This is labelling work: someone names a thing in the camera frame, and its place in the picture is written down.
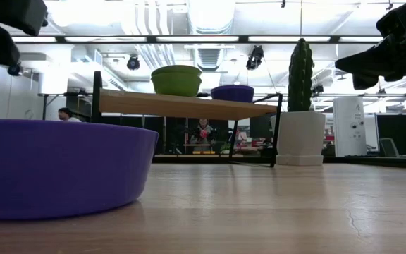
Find violet-blue mini bowl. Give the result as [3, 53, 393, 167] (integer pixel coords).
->
[0, 119, 160, 220]
[210, 84, 255, 104]

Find white cylindrical column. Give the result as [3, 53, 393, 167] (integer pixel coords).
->
[333, 97, 365, 157]

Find grey office chair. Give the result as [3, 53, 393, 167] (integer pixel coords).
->
[379, 137, 401, 158]

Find white hexagonal plant pot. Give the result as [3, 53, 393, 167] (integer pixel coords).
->
[270, 111, 326, 167]

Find person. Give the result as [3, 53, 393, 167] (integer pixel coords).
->
[57, 107, 82, 123]
[190, 118, 218, 153]

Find wooden shelf with black legs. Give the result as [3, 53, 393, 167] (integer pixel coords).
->
[90, 70, 283, 169]

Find black frame desk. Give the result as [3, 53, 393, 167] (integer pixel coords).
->
[37, 91, 94, 121]

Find black aluminium table frame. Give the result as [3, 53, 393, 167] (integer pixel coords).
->
[152, 153, 406, 169]

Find black overhead frame bar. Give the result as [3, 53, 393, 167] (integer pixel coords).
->
[11, 34, 383, 44]

